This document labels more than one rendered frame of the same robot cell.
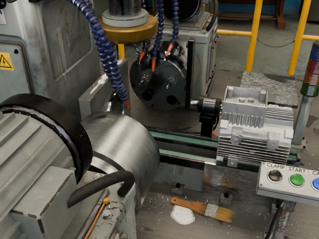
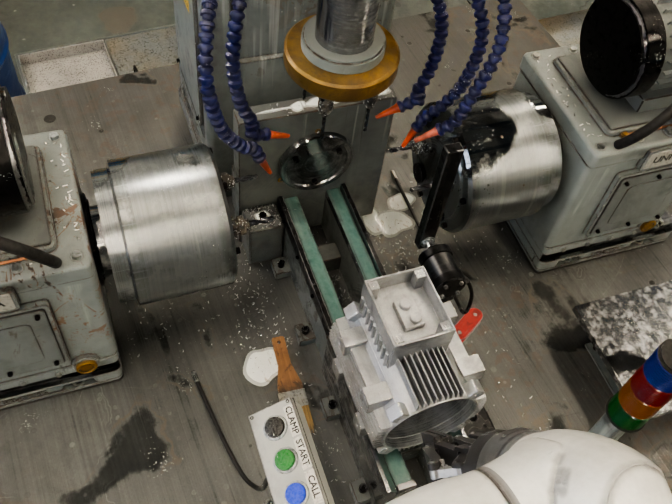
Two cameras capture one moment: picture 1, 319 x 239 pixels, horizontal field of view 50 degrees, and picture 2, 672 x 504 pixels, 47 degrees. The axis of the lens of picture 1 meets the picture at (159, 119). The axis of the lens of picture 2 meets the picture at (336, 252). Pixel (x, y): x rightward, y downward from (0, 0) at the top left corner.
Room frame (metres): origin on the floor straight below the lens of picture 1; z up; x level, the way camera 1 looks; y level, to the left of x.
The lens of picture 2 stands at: (0.35, -0.63, 2.10)
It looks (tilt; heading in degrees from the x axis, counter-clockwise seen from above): 54 degrees down; 47
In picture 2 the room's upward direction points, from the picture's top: 9 degrees clockwise
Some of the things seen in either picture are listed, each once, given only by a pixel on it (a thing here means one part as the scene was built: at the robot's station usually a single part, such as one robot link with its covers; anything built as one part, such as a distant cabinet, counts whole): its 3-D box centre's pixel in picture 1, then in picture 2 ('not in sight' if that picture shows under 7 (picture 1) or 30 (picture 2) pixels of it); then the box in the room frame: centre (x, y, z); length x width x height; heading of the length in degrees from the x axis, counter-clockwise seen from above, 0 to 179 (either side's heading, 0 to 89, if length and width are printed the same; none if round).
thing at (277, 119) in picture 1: (253, 134); (405, 368); (0.85, -0.29, 1.01); 0.20 x 0.19 x 0.19; 75
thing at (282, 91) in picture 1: (266, 98); (654, 357); (1.35, -0.48, 0.86); 0.27 x 0.24 x 0.12; 164
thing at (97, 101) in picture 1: (100, 120); (304, 154); (1.00, 0.21, 0.97); 0.30 x 0.11 x 0.34; 164
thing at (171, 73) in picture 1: (168, 68); (494, 157); (1.27, -0.04, 1.04); 0.41 x 0.25 x 0.25; 164
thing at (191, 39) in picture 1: (190, 75); (437, 200); (1.05, -0.10, 1.12); 0.04 x 0.03 x 0.26; 74
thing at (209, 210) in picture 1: (201, 208); (289, 384); (0.75, -0.13, 0.80); 0.21 x 0.05 x 0.01; 70
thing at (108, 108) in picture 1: (116, 112); (316, 162); (0.98, 0.15, 1.01); 0.15 x 0.02 x 0.15; 164
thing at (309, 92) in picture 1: (310, 87); (631, 407); (1.09, -0.54, 1.05); 0.06 x 0.06 x 0.04
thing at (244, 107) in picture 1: (244, 106); (405, 317); (0.86, -0.25, 1.11); 0.12 x 0.11 x 0.07; 75
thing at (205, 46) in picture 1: (182, 56); (599, 151); (1.53, -0.11, 0.99); 0.35 x 0.31 x 0.37; 164
